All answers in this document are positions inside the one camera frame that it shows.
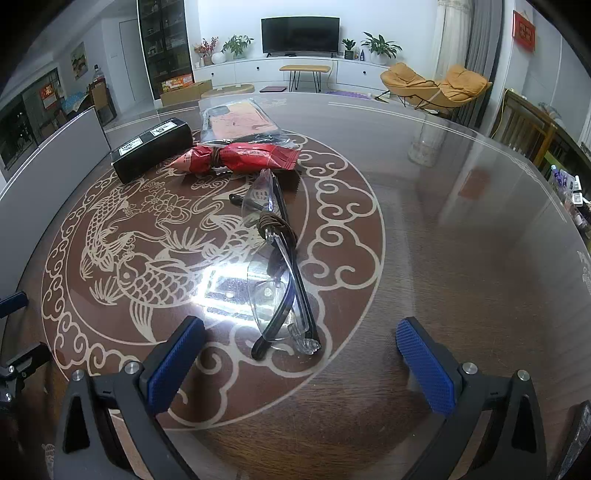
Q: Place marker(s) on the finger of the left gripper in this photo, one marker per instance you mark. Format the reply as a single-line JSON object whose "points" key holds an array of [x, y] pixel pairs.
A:
{"points": [[13, 303], [26, 363]]}

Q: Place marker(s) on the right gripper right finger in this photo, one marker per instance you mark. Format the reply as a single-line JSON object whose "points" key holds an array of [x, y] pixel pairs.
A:
{"points": [[513, 445]]}

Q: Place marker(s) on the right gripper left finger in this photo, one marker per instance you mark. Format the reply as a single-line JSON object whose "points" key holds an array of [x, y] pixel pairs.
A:
{"points": [[87, 444]]}

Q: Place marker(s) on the clear safety glasses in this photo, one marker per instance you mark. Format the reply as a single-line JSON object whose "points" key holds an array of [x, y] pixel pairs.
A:
{"points": [[277, 296]]}

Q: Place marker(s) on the red packet bundle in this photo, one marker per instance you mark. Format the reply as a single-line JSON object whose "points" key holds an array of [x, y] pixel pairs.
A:
{"points": [[238, 157]]}

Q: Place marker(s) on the smartphone on table edge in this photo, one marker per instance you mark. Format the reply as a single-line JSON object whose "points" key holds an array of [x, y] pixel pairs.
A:
{"points": [[578, 438]]}

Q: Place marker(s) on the grey partition board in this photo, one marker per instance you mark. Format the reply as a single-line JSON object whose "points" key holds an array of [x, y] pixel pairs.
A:
{"points": [[39, 188]]}

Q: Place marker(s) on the black rectangular box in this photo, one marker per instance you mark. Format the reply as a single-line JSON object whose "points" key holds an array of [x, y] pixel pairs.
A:
{"points": [[146, 150]]}

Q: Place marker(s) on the bagged phone case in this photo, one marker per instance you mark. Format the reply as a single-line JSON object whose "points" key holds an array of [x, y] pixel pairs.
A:
{"points": [[240, 121]]}

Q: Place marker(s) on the dark display cabinet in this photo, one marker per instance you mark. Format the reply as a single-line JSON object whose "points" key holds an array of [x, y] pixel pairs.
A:
{"points": [[164, 44]]}

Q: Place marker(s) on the flower vase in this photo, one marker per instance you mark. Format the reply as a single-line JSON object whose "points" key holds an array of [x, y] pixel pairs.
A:
{"points": [[208, 52]]}

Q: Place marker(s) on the wooden chair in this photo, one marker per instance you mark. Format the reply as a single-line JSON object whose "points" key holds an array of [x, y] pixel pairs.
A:
{"points": [[524, 128]]}

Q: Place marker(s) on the green potted plant left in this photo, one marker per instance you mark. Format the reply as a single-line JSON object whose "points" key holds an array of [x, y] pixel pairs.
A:
{"points": [[237, 46]]}

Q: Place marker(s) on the green potted plant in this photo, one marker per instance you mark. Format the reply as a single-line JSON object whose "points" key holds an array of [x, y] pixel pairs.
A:
{"points": [[237, 46], [382, 51]]}

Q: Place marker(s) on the orange lounge chair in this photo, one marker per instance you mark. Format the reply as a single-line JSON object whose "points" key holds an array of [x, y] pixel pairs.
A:
{"points": [[459, 87]]}

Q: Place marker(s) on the black television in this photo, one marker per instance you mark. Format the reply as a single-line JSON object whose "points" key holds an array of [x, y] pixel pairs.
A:
{"points": [[300, 34]]}

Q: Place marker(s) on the grey curtain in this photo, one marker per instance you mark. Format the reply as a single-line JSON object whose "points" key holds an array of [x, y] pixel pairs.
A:
{"points": [[483, 54]]}

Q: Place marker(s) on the white tv cabinet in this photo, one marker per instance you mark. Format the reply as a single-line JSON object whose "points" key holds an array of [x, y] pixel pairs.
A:
{"points": [[296, 73]]}

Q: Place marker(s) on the small potted plant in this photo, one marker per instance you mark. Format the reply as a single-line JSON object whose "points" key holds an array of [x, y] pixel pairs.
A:
{"points": [[349, 45]]}

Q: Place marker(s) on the green potted plant right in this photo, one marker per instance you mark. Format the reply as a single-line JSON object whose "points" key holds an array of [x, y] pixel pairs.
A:
{"points": [[382, 51]]}

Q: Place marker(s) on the red wall hanging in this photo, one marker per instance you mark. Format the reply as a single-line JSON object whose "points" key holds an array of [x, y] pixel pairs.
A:
{"points": [[523, 32]]}

